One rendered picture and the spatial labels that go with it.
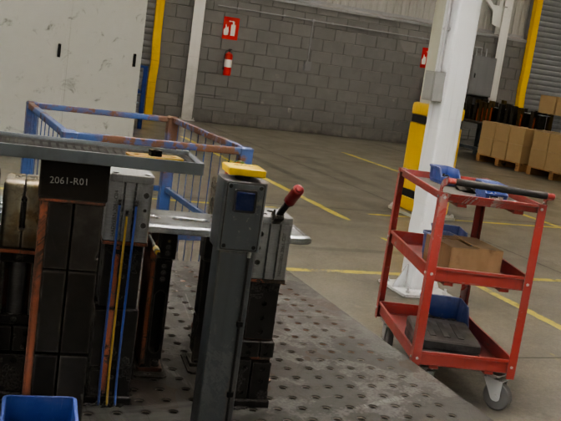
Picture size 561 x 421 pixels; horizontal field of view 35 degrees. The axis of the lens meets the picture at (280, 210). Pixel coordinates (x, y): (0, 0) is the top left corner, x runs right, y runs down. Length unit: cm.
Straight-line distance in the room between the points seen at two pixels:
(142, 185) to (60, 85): 817
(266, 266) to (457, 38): 403
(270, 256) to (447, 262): 217
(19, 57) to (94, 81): 81
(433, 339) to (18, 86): 663
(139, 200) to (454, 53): 413
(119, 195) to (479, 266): 244
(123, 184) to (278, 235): 29
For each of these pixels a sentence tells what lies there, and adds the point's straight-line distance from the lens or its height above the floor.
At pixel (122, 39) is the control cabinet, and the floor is 130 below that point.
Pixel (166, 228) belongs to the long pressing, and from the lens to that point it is 164.
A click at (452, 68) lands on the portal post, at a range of 548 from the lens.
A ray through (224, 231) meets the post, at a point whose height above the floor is 106.
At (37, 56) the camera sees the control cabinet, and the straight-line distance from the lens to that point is 960.
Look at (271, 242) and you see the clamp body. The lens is 156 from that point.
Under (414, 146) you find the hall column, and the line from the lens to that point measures 876.
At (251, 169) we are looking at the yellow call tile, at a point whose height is 116.
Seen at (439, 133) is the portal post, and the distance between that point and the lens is 548.
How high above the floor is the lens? 133
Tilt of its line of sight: 10 degrees down
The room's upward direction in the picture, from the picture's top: 8 degrees clockwise
